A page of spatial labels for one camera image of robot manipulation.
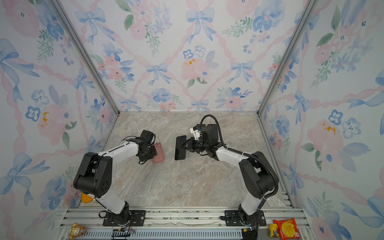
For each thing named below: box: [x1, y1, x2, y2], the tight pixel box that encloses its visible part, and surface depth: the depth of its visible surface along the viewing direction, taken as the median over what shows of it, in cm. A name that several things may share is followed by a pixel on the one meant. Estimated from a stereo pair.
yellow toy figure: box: [269, 223, 280, 238], surface depth 70 cm
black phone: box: [174, 135, 187, 161], surface depth 86 cm
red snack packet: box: [273, 218, 301, 240], surface depth 72 cm
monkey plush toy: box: [68, 222, 87, 240], surface depth 70 cm
